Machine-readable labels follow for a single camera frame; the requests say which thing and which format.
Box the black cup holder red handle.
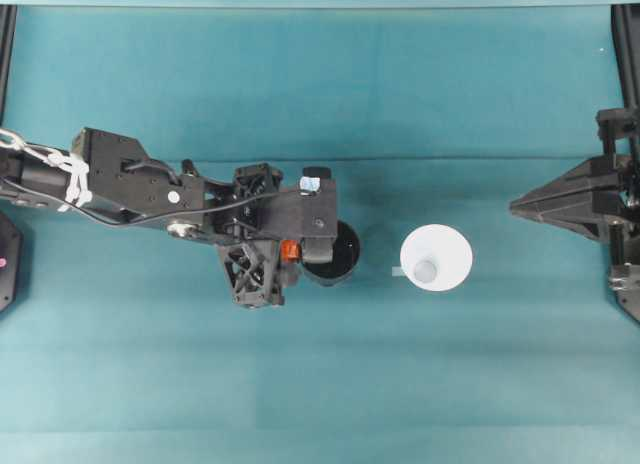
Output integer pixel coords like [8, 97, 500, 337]
[279, 220, 363, 289]

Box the blue-green table cloth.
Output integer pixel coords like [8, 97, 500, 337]
[0, 3, 640, 464]

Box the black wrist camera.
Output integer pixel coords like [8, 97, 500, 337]
[258, 164, 339, 266]

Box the thin black camera cable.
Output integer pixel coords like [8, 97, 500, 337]
[74, 158, 306, 230]

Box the black table frame rail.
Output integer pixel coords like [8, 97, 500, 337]
[610, 3, 640, 113]
[0, 3, 19, 130]

